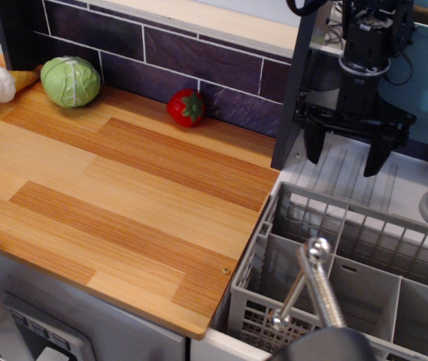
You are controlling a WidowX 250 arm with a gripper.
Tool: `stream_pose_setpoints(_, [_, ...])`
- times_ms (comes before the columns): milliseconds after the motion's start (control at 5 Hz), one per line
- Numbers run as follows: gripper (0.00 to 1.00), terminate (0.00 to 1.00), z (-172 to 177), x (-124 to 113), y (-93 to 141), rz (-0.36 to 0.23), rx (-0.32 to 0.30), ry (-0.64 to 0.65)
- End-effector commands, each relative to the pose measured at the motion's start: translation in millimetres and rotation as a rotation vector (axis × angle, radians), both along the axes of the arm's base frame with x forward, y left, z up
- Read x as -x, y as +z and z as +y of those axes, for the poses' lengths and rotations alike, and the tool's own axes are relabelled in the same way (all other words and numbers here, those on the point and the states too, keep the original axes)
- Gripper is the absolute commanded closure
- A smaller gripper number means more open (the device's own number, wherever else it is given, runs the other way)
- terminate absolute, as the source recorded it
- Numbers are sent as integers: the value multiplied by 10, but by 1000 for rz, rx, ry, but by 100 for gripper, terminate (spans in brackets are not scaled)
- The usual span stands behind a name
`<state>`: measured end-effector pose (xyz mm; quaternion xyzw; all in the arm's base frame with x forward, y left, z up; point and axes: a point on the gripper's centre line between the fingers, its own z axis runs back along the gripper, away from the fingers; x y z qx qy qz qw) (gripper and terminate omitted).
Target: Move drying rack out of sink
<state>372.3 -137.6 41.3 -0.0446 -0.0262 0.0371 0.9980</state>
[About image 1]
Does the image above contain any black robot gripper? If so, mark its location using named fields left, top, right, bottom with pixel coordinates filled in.
left=293, top=69, right=417, bottom=177

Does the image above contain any grey plastic drying rack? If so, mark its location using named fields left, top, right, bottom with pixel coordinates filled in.
left=228, top=182, right=428, bottom=360

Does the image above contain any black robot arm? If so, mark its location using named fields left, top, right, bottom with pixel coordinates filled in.
left=293, top=1, right=417, bottom=177

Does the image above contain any white sink with drainboard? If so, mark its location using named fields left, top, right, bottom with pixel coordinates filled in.
left=190, top=135, right=428, bottom=360

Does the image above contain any silver metal faucet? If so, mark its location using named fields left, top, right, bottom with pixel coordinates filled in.
left=268, top=236, right=388, bottom=361

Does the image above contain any red toy strawberry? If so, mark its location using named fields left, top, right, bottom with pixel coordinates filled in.
left=166, top=89, right=205, bottom=127

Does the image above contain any green toy cabbage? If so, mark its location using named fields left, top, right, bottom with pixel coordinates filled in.
left=41, top=56, right=101, bottom=108

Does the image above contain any grey dishwasher control panel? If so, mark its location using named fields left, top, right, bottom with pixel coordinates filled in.
left=1, top=293, right=96, bottom=360

